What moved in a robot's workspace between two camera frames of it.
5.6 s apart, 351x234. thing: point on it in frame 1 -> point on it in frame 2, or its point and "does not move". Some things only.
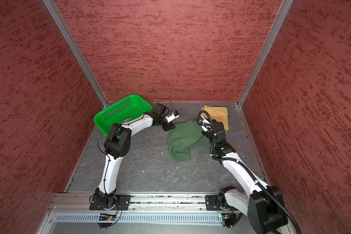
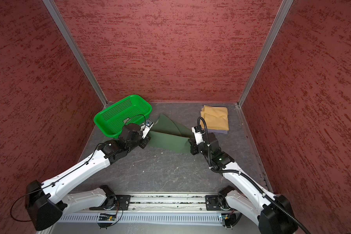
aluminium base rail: (64, 203) does not move
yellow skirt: (220, 113) does not move
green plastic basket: (131, 108) does not move
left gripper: (168, 126) -> (145, 141)
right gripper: (205, 133) -> (194, 150)
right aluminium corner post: (284, 9) does not move
